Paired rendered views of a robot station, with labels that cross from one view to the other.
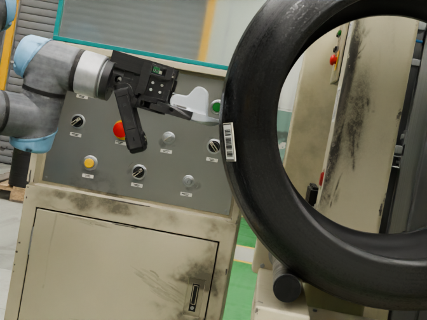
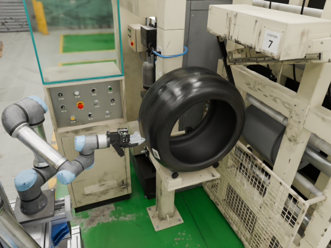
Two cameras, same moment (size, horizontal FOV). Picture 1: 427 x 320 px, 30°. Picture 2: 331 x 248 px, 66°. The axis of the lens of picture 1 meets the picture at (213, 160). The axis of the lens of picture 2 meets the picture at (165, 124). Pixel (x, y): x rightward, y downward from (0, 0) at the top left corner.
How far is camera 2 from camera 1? 0.93 m
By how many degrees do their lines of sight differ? 37
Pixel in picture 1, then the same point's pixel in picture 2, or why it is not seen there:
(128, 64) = (114, 136)
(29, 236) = (62, 146)
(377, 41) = not seen: hidden behind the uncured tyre
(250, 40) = (155, 126)
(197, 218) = (115, 123)
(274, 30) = (164, 124)
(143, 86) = (121, 142)
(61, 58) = (92, 144)
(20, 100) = (83, 160)
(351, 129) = not seen: hidden behind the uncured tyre
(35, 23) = not seen: outside the picture
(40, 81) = (87, 152)
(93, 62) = (103, 141)
